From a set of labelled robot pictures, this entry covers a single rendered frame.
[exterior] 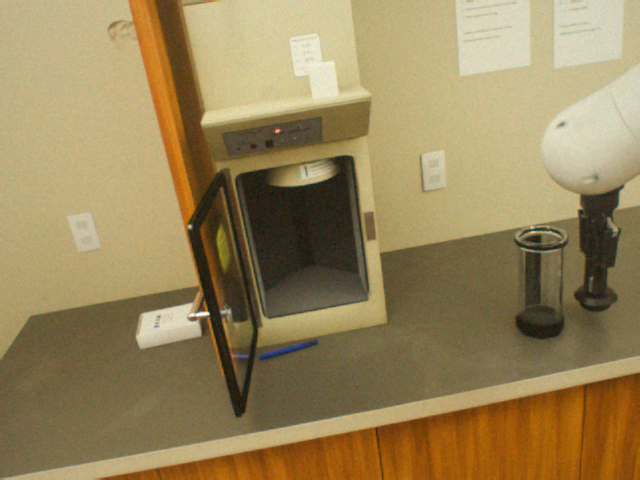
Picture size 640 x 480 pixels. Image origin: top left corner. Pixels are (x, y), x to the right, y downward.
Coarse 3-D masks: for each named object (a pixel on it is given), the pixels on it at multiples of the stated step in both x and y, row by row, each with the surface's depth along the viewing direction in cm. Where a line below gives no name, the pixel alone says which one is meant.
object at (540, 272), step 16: (528, 240) 125; (544, 240) 124; (560, 240) 117; (528, 256) 119; (544, 256) 117; (560, 256) 118; (528, 272) 120; (544, 272) 119; (560, 272) 120; (528, 288) 122; (544, 288) 120; (560, 288) 121; (528, 304) 123; (544, 304) 122; (560, 304) 123; (528, 320) 125; (544, 320) 123; (560, 320) 125
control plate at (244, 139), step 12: (300, 120) 109; (312, 120) 110; (228, 132) 109; (240, 132) 109; (252, 132) 110; (264, 132) 111; (276, 132) 112; (288, 132) 112; (300, 132) 113; (312, 132) 114; (228, 144) 112; (240, 144) 113; (264, 144) 115; (276, 144) 115; (288, 144) 116
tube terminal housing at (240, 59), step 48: (240, 0) 109; (288, 0) 110; (336, 0) 111; (192, 48) 111; (240, 48) 112; (288, 48) 113; (336, 48) 114; (240, 96) 115; (288, 96) 117; (336, 144) 121; (288, 336) 138
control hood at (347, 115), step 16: (304, 96) 114; (336, 96) 109; (352, 96) 107; (368, 96) 107; (208, 112) 113; (224, 112) 111; (240, 112) 108; (256, 112) 106; (272, 112) 106; (288, 112) 107; (304, 112) 107; (320, 112) 108; (336, 112) 109; (352, 112) 110; (368, 112) 111; (208, 128) 106; (224, 128) 107; (240, 128) 108; (336, 128) 114; (352, 128) 115; (368, 128) 117; (208, 144) 112; (224, 144) 112; (304, 144) 118
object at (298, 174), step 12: (276, 168) 128; (288, 168) 126; (300, 168) 125; (312, 168) 125; (324, 168) 127; (336, 168) 130; (276, 180) 127; (288, 180) 126; (300, 180) 125; (312, 180) 125
